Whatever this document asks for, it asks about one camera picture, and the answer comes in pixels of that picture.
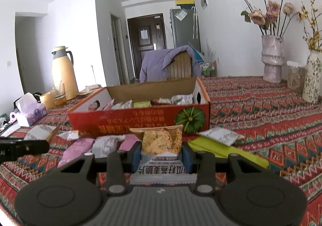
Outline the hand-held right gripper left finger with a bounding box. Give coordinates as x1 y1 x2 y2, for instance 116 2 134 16
60 142 142 196

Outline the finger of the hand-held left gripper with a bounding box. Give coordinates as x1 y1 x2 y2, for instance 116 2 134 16
15 140 50 159

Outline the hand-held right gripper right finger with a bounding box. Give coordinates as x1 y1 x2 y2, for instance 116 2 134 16
182 142 262 196

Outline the white brown snack packet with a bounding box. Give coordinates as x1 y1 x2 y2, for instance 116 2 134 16
23 125 60 141

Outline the cracker packet with clear window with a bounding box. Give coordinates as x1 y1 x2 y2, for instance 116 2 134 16
129 125 197 186

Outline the long green snack packet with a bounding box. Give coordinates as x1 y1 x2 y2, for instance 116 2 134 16
187 137 269 169

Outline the white grey printed snack packet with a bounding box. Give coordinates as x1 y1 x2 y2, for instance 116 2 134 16
197 127 245 147

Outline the orange cardboard box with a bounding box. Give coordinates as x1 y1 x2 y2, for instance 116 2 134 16
67 77 211 138

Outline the purple tissue pack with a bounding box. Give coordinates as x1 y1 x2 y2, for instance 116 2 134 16
14 92 48 127

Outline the small silver snack packet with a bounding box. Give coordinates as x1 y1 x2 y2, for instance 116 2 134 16
57 130 80 140

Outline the yellow mug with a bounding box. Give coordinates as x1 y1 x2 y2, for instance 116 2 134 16
39 92 55 110

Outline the pale green snack packet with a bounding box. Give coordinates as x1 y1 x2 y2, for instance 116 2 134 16
133 100 152 109

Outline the small white snack packet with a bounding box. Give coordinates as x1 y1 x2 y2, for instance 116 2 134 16
112 100 133 110

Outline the clear glass cup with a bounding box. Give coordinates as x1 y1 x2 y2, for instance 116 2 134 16
50 83 67 106

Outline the crinkled silver snack packet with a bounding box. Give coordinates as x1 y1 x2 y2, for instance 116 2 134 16
171 94 194 105

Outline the white green snack packet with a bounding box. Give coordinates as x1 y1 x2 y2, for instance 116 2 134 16
152 97 174 105

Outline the yellow thermos jug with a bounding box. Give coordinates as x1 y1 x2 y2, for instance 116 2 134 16
52 46 79 101

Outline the flat pink packet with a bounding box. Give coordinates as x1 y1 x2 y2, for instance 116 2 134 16
85 85 101 95

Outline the floor rack with bottles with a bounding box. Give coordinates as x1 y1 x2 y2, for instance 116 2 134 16
199 61 217 77

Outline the wooden chair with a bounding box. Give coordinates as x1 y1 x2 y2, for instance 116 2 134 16
168 51 193 80

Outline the chair with purple jacket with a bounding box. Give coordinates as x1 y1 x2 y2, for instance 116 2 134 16
139 45 202 83

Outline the dark brown door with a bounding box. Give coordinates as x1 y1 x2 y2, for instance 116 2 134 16
127 14 168 79

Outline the grey interior door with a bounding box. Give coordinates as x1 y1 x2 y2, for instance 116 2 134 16
111 14 125 85

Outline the grey refrigerator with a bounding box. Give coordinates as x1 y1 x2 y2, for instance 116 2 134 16
169 7 202 51

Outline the pink textured vase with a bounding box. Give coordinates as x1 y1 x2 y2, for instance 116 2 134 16
261 35 285 83

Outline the clear plastic jar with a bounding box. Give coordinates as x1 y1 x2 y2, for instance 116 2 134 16
287 60 307 90

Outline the white umbrella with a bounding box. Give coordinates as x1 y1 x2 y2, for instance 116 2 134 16
191 6 199 39

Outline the paper sheet on refrigerator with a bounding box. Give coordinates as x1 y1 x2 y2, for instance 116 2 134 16
174 9 188 20

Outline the yellow and black box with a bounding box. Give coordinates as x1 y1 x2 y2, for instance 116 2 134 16
175 0 195 8

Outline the dried pink rose bouquet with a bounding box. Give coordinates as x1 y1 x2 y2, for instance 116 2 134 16
226 0 302 36

